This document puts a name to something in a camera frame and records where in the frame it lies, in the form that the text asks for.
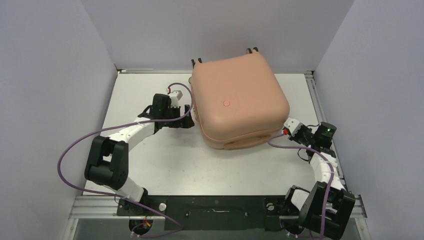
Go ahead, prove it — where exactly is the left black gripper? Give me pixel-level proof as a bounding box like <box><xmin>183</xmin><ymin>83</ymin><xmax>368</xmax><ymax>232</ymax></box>
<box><xmin>162</xmin><ymin>105</ymin><xmax>194</xmax><ymax>129</ymax></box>

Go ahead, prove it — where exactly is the pink suitcase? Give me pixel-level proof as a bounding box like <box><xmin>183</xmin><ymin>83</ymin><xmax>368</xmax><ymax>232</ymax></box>
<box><xmin>189</xmin><ymin>47</ymin><xmax>290</xmax><ymax>150</ymax></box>

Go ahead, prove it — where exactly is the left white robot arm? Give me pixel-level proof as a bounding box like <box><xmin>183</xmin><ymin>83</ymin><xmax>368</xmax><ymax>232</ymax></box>
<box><xmin>84</xmin><ymin>90</ymin><xmax>195</xmax><ymax>215</ymax></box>

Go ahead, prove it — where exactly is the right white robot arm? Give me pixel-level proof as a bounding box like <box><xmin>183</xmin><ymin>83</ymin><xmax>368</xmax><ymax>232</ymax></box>
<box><xmin>282</xmin><ymin>118</ymin><xmax>356</xmax><ymax>240</ymax></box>

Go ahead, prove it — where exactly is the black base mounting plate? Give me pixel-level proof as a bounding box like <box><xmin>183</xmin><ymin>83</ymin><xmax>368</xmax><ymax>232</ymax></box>
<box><xmin>116</xmin><ymin>195</ymin><xmax>304</xmax><ymax>234</ymax></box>

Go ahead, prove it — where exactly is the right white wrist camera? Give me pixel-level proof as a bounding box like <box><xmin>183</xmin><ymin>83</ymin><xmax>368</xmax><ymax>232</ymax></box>
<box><xmin>283</xmin><ymin>117</ymin><xmax>303</xmax><ymax>137</ymax></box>

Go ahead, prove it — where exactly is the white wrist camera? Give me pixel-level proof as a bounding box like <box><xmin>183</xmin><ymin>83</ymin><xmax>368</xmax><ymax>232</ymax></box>
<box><xmin>168</xmin><ymin>90</ymin><xmax>183</xmax><ymax>101</ymax></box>
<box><xmin>283</xmin><ymin>117</ymin><xmax>303</xmax><ymax>137</ymax></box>

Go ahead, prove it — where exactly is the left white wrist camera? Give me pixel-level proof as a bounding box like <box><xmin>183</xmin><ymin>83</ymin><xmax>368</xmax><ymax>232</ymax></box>
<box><xmin>168</xmin><ymin>90</ymin><xmax>183</xmax><ymax>101</ymax></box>

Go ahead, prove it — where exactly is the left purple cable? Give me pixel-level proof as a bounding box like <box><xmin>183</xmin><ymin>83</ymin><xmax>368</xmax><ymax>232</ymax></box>
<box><xmin>57</xmin><ymin>82</ymin><xmax>195</xmax><ymax>239</ymax></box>

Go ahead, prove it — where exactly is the aluminium frame rail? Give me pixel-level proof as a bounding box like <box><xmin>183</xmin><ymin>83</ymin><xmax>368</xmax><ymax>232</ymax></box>
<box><xmin>62</xmin><ymin>69</ymin><xmax>372</xmax><ymax>240</ymax></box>

